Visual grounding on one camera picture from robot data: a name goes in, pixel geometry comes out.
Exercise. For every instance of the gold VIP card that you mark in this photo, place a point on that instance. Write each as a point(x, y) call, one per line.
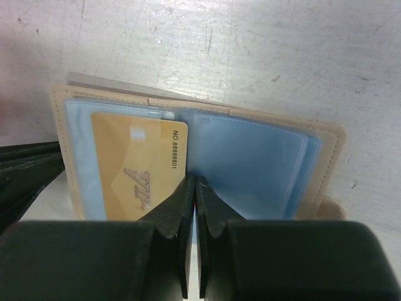
point(141, 162)

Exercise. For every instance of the beige leather card holder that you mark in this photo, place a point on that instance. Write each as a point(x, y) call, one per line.
point(264, 166)

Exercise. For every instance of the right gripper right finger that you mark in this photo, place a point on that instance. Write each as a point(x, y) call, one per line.
point(242, 259)

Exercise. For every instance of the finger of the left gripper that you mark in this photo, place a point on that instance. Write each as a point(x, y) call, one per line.
point(25, 171)

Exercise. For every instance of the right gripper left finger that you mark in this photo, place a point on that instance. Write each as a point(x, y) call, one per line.
point(148, 259)

